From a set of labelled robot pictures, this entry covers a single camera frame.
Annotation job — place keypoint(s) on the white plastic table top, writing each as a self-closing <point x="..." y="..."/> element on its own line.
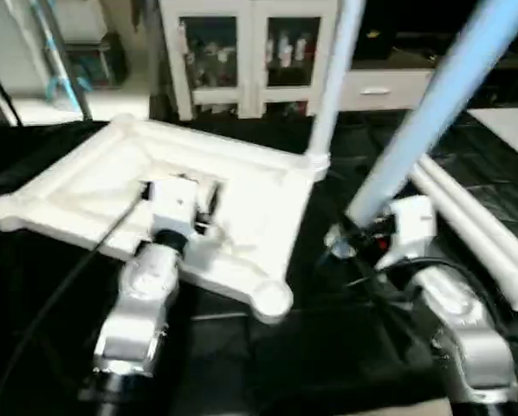
<point x="94" y="173"/>

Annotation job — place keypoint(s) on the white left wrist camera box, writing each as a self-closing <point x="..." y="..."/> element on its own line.
<point x="177" y="208"/>

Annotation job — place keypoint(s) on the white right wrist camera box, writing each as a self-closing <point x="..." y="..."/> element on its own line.
<point x="413" y="221"/>

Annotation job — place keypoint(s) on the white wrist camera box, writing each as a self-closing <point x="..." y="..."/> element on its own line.
<point x="413" y="221"/>
<point x="177" y="208"/>

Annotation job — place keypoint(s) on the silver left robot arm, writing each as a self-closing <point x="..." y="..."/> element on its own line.
<point x="138" y="312"/>

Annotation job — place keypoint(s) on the white plastic table leg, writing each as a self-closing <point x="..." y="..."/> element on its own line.
<point x="441" y="95"/>
<point x="493" y="212"/>
<point x="333" y="78"/>
<point x="475" y="238"/>

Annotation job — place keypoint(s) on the black work mat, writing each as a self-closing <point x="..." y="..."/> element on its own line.
<point x="242" y="364"/>

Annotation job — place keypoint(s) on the white glass door cabinet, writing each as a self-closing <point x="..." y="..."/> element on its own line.
<point x="242" y="52"/>

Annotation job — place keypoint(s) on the white drawer cabinet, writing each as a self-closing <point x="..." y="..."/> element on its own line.
<point x="415" y="35"/>

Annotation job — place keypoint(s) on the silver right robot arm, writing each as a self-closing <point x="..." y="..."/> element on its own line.
<point x="462" y="329"/>

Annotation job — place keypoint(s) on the blue frame trolley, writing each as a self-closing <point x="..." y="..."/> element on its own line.
<point x="68" y="52"/>

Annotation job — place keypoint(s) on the white drawer unit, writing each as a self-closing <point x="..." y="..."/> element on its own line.
<point x="385" y="89"/>

